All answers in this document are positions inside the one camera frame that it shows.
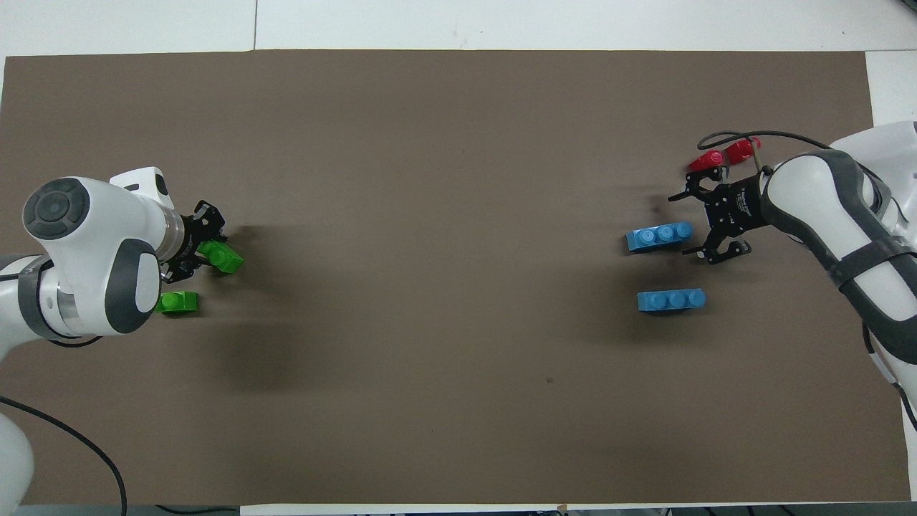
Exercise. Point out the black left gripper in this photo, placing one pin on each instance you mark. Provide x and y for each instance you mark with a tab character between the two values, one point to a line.
188	240

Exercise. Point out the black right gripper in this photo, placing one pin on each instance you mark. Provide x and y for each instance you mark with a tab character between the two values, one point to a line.
738	204

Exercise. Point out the green two-stud toy brick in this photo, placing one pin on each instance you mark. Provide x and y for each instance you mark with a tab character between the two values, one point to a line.
179	303
226	259

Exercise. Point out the blue three-stud toy brick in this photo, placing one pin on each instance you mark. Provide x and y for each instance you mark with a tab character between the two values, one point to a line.
671	300
655	238

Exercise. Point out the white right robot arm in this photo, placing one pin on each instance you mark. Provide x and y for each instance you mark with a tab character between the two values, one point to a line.
817	193

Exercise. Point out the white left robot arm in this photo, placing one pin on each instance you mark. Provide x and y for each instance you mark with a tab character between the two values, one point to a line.
86	244

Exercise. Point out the red one-stud toy brick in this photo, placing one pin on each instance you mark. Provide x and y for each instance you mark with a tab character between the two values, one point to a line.
706	159
741	150

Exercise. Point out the brown table mat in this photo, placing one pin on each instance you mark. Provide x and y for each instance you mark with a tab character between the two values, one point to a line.
444	215

